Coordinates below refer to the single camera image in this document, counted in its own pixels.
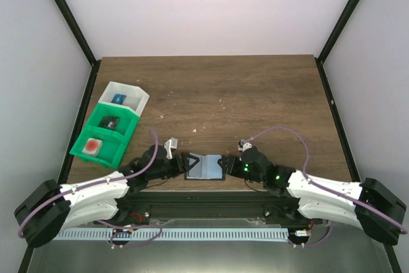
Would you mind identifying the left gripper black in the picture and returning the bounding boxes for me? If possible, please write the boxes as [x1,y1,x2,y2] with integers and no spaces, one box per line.
[148,153,200,181]

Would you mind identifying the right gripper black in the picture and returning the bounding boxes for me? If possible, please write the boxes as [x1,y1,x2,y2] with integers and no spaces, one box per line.
[217,155,265,185]

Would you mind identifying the black leather card holder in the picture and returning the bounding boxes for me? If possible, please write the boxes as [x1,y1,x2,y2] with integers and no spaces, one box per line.
[185,153,226,181]

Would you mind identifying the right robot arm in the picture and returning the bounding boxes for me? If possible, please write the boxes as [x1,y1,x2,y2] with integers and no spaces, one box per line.
[217,147,408,246]

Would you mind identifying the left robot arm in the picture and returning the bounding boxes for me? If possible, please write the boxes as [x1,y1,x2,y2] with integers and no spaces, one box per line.
[14,145,201,248]

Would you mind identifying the dark card in bin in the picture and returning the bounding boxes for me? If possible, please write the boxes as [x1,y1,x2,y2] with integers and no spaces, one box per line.
[98,116,120,130]

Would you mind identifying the blue card in bin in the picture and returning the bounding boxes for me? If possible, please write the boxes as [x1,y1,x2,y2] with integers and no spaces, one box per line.
[111,93,127,105]

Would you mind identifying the red and white card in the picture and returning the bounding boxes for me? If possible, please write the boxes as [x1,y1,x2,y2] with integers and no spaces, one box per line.
[82,137,103,157]

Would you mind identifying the green plastic bin middle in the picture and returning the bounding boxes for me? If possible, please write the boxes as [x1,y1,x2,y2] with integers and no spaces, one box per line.
[85,103,139,141]

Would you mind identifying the green plastic bin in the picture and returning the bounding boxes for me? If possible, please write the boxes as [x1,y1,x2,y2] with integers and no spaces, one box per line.
[85,103,139,141]
[70,127,128,169]

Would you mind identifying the green plastic bin front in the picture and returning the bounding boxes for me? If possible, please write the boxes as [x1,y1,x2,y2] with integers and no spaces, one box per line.
[70,127,128,169]

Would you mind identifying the white plastic bin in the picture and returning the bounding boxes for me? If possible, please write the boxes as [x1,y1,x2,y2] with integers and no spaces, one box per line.
[98,81,150,117]

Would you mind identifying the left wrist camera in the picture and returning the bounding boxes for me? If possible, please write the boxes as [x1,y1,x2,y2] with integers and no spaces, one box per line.
[164,137,178,160]

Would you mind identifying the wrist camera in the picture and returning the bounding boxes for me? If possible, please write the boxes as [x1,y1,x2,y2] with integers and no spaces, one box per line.
[238,139,252,153]
[164,137,178,160]

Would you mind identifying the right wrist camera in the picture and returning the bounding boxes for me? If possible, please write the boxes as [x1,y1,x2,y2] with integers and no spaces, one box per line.
[238,139,252,153]

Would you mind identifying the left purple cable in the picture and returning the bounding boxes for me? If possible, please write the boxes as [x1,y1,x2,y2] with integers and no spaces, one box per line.
[17,129,162,238]

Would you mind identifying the purple cable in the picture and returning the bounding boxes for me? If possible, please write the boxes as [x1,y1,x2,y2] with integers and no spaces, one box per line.
[17,129,162,238]
[244,126,408,234]

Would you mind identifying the black aluminium frame rail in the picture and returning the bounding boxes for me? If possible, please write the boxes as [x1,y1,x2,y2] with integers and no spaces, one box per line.
[104,191,310,228]

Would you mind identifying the light blue cable duct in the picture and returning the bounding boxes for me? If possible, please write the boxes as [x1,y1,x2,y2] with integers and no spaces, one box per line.
[55,228,288,242]

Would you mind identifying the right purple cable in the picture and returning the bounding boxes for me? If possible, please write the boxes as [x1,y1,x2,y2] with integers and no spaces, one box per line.
[244,126,408,234]

